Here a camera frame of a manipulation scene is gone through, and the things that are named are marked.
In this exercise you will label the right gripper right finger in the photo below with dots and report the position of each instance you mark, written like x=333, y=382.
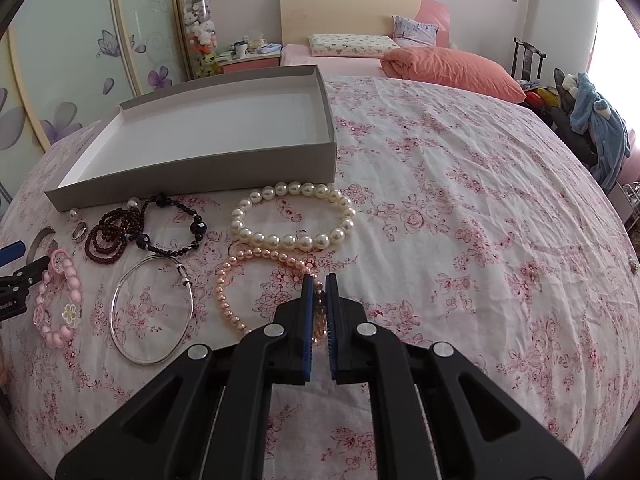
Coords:
x=435, y=415

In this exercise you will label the thin silver bangle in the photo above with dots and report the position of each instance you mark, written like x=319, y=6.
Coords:
x=150, y=310

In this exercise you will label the purple patterned pillow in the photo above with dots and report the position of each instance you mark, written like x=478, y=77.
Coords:
x=411, y=33

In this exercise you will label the blue plush garment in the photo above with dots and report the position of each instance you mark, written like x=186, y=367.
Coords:
x=594, y=114

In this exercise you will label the white mug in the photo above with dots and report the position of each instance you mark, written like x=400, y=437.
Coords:
x=240, y=49

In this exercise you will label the floral pink bedspread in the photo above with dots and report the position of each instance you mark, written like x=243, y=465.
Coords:
x=474, y=224

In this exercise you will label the orange folded quilt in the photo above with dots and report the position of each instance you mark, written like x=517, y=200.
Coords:
x=454, y=69

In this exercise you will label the cream and pink headboard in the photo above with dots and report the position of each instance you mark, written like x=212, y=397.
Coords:
x=303, y=18

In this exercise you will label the glass tube of plush toys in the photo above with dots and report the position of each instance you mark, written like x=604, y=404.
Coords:
x=199, y=34

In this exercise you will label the sliding flower wardrobe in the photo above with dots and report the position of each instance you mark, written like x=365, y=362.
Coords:
x=66, y=63

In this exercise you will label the grey cardboard tray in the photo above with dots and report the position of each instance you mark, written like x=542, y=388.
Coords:
x=222, y=133

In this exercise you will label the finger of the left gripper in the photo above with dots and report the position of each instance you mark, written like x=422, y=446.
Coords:
x=23, y=279
x=12, y=252

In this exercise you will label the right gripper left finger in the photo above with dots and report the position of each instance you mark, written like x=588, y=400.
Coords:
x=205, y=415

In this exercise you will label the pink nightstand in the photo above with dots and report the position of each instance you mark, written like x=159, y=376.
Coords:
x=250, y=62

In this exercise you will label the dark wooden chair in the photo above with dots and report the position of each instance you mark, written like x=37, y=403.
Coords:
x=527, y=62

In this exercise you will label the floral white pillow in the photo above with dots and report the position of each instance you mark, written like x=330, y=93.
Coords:
x=350, y=45

